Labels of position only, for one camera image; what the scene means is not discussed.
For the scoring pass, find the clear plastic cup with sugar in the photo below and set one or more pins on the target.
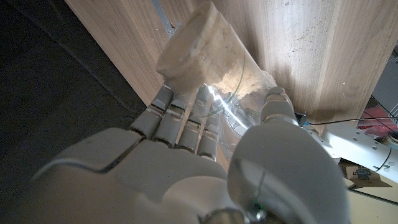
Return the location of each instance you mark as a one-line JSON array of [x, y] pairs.
[[202, 49]]

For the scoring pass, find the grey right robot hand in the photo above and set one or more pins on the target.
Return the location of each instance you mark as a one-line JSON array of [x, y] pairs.
[[155, 177]]

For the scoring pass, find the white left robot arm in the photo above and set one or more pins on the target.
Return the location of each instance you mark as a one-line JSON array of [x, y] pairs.
[[357, 146]]

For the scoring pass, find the brown cardboard sheet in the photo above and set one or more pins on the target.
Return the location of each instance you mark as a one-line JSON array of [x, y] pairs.
[[360, 174]]

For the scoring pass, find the red floor object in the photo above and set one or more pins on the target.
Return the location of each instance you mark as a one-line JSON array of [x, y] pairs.
[[376, 119]]

